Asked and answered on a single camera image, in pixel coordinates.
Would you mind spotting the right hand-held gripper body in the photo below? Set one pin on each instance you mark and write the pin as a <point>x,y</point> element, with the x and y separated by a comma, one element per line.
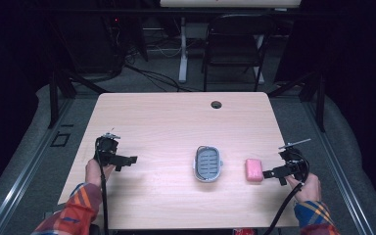
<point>294,160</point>

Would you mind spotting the black metal stand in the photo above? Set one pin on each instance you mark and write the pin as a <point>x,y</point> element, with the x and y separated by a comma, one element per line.
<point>310,94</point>
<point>63,94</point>

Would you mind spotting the black folding chair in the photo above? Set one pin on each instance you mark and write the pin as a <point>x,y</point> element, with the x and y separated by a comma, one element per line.
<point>233,45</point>

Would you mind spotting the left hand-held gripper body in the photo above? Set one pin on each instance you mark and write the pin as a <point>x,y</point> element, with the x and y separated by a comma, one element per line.
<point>106,150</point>

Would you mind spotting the white desk leg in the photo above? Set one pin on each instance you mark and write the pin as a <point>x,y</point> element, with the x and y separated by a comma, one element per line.
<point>183,52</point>

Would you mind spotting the person's left hand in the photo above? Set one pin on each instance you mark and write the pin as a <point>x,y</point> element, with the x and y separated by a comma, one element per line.
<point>95,172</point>

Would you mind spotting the person's right hand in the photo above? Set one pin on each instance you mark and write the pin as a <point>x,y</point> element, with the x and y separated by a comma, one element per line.
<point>306,191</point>

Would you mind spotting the pink soap bar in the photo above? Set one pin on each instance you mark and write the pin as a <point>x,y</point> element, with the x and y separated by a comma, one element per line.
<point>254,169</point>

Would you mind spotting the grey soap dish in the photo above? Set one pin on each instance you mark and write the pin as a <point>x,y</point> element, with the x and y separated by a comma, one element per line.
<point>208,163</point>

